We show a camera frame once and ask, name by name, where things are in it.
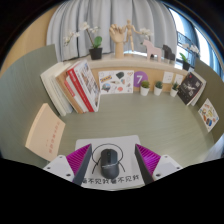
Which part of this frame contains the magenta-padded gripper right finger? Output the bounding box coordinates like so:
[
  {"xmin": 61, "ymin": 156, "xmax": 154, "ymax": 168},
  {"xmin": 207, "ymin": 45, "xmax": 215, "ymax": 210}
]
[{"xmin": 134, "ymin": 143, "xmax": 183, "ymax": 186}]

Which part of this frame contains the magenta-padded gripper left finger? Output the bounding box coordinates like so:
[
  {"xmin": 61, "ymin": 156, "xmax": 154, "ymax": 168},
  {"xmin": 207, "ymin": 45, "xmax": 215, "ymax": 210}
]
[{"xmin": 43, "ymin": 143, "xmax": 93, "ymax": 187}]

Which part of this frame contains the black wired computer mouse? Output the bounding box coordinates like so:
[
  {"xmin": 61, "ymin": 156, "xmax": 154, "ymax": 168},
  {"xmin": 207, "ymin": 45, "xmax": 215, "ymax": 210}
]
[{"xmin": 90, "ymin": 142, "xmax": 126, "ymax": 180}]

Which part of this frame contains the white printed mouse pad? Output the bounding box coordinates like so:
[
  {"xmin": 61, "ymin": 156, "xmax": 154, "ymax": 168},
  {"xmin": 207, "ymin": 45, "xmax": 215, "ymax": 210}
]
[{"xmin": 74, "ymin": 134, "xmax": 146, "ymax": 192}]

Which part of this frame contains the beige booklet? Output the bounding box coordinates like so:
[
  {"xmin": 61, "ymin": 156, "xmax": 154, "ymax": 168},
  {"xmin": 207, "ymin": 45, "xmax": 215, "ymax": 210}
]
[{"xmin": 24, "ymin": 102, "xmax": 67, "ymax": 163}]

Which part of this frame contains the white book with red lettering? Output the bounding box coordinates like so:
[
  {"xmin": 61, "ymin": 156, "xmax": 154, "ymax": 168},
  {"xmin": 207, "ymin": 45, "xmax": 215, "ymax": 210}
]
[{"xmin": 63, "ymin": 74, "xmax": 95, "ymax": 114}]

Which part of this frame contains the small succulent in white pot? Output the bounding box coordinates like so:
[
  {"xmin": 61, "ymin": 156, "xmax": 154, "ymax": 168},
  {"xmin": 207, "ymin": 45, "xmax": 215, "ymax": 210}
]
[
  {"xmin": 169, "ymin": 81, "xmax": 181, "ymax": 99},
  {"xmin": 153, "ymin": 80, "xmax": 164, "ymax": 97},
  {"xmin": 139, "ymin": 80, "xmax": 151, "ymax": 97}
]

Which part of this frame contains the brown kraft book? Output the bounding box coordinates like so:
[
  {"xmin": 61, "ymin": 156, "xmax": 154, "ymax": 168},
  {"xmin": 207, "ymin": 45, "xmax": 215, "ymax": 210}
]
[{"xmin": 54, "ymin": 67, "xmax": 85, "ymax": 115}]

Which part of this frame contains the food sticker sheet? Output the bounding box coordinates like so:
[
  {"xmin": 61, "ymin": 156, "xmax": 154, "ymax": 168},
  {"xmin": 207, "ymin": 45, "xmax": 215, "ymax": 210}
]
[{"xmin": 197, "ymin": 97, "xmax": 220, "ymax": 134}]

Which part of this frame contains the red-spined picture-cover book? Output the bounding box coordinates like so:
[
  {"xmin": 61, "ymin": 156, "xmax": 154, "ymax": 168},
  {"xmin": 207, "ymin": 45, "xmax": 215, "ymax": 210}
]
[{"xmin": 66, "ymin": 59, "xmax": 102, "ymax": 114}]

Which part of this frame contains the purple round number disc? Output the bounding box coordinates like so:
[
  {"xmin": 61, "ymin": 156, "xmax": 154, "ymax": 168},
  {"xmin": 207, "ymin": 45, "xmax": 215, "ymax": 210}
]
[{"xmin": 133, "ymin": 70, "xmax": 150, "ymax": 88}]

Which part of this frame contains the black book with red edge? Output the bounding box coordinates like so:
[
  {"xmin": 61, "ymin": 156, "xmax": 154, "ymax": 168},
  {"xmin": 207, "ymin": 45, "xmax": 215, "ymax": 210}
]
[{"xmin": 176, "ymin": 70, "xmax": 204, "ymax": 107}]

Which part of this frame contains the white sticker sheet with objects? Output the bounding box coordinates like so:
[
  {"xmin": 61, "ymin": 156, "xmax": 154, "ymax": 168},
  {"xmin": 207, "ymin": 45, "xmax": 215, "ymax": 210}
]
[{"xmin": 97, "ymin": 69, "xmax": 135, "ymax": 96}]

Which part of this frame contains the light wooden desk shelf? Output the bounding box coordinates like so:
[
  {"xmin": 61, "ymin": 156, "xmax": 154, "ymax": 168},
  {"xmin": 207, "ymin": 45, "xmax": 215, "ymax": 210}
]
[{"xmin": 64, "ymin": 54, "xmax": 198, "ymax": 95}]

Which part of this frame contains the grey-green desk partition panel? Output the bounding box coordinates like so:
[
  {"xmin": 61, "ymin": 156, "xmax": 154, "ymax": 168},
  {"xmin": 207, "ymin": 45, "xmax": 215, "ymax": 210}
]
[
  {"xmin": 0, "ymin": 44, "xmax": 60, "ymax": 158},
  {"xmin": 193, "ymin": 58, "xmax": 224, "ymax": 145}
]

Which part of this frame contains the white orchid in black pot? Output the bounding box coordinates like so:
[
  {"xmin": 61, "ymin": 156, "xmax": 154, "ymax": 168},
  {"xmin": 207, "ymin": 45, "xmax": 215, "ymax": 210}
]
[
  {"xmin": 62, "ymin": 21, "xmax": 104, "ymax": 61},
  {"xmin": 139, "ymin": 27, "xmax": 155, "ymax": 43},
  {"xmin": 178, "ymin": 42, "xmax": 201, "ymax": 72}
]

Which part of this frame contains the dark wooden horse figure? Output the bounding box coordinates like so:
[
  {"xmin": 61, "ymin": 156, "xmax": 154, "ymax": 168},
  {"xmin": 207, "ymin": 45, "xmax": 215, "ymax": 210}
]
[{"xmin": 161, "ymin": 43, "xmax": 176, "ymax": 63}]

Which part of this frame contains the pink wooden horse figure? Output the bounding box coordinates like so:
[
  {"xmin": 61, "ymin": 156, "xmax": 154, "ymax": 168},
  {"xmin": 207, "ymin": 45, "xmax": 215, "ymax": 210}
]
[{"xmin": 142, "ymin": 38, "xmax": 163, "ymax": 63}]

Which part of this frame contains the wooden hand model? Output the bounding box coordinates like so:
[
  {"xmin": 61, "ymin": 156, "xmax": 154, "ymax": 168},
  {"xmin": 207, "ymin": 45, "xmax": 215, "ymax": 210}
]
[{"xmin": 108, "ymin": 23, "xmax": 127, "ymax": 60}]

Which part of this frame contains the wooden artist mannequin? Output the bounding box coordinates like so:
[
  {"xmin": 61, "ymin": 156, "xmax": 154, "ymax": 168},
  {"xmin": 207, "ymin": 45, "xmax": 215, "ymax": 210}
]
[{"xmin": 123, "ymin": 18, "xmax": 141, "ymax": 53}]

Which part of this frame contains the dark-framed window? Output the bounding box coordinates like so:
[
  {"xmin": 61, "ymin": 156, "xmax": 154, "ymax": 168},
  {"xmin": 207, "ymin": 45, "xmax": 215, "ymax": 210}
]
[{"xmin": 168, "ymin": 8, "xmax": 223, "ymax": 78}]

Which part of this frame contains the grey pleated curtain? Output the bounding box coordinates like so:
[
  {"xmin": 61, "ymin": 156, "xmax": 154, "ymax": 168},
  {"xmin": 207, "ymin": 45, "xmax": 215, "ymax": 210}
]
[{"xmin": 46, "ymin": 0, "xmax": 178, "ymax": 63}]

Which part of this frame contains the white wall socket plate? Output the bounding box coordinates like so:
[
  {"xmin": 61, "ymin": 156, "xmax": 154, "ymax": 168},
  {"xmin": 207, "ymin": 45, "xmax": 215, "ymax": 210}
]
[
  {"xmin": 173, "ymin": 73, "xmax": 185, "ymax": 86},
  {"xmin": 161, "ymin": 70, "xmax": 175, "ymax": 85}
]

